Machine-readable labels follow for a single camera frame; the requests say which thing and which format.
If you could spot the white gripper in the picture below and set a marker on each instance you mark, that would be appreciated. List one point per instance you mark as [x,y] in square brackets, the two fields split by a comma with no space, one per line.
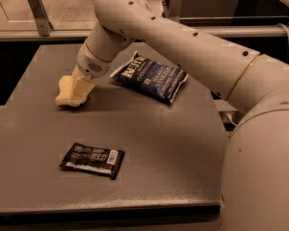
[89,63]

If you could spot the yellow sponge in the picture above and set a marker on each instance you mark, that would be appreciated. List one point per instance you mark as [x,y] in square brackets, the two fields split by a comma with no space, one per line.
[61,99]

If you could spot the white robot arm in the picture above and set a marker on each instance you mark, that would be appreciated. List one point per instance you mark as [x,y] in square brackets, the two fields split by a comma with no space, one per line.
[255,175]

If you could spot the black rxbar chocolate wrapper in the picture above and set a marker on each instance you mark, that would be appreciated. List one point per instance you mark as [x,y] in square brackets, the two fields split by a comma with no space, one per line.
[92,159]

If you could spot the blue potato chip bag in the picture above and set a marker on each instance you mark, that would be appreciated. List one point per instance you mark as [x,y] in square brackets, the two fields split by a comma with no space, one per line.
[161,81]

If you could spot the left metal rail bracket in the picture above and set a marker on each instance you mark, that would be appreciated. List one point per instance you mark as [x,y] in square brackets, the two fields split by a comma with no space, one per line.
[43,23]

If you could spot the metal rail bracket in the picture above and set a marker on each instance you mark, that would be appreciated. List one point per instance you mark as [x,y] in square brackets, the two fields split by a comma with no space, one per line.
[43,23]
[174,9]

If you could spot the right metal rail bracket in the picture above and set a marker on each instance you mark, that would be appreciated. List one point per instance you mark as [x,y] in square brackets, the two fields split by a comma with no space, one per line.
[174,9]

